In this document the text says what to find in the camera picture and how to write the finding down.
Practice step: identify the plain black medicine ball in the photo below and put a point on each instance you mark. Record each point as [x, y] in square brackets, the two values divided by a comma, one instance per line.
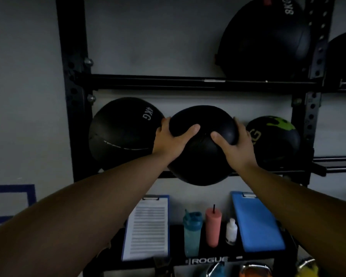
[203, 164]

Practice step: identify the black metal storage rack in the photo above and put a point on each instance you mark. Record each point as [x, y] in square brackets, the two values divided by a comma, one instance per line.
[76, 112]

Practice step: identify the pink tumbler with straw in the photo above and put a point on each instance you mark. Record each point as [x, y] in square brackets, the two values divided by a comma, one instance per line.
[213, 227]

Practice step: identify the blue kettlebell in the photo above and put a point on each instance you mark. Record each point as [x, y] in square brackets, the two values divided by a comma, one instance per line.
[214, 271]

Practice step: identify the person's left hand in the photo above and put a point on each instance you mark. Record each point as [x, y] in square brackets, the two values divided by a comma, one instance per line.
[167, 144]

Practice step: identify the plain blue clipboard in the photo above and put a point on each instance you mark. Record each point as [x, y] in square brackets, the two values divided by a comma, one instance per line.
[256, 225]

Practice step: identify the person's right hand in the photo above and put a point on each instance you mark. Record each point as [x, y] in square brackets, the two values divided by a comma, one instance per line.
[238, 155]

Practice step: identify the teal shaker bottle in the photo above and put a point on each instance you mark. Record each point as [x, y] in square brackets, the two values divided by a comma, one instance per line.
[192, 233]

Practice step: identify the printed white paper sheet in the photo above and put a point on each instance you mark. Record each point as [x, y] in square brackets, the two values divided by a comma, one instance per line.
[147, 230]

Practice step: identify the yellow kettlebell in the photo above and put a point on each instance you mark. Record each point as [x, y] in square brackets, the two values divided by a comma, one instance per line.
[307, 269]

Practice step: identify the large black medicine ball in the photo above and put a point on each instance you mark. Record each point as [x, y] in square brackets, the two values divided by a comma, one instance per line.
[262, 40]

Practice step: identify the person's left forearm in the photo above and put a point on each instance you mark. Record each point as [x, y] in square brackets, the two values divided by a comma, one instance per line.
[83, 210]

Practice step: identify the black box with white print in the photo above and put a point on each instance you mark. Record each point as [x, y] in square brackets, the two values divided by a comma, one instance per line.
[176, 256]

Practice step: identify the person's right thumb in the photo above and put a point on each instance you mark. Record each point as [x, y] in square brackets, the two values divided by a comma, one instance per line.
[220, 139]

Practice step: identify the black medicine ball green splash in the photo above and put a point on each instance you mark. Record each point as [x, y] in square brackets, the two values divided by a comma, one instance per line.
[276, 144]

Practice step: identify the blue clipboard with paper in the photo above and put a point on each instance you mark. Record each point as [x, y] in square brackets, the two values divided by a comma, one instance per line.
[164, 199]

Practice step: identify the person's right forearm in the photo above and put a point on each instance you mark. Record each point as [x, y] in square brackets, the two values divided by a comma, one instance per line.
[302, 210]

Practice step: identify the orange kettlebell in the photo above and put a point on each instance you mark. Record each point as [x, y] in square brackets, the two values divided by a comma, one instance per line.
[255, 271]

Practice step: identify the person's left thumb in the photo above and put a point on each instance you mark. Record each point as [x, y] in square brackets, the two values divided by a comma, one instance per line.
[188, 133]

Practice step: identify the small white squeeze bottle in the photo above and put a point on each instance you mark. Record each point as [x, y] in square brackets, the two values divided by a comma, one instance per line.
[231, 232]

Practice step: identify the black medicine ball white print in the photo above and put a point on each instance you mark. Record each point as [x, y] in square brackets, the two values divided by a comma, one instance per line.
[121, 132]

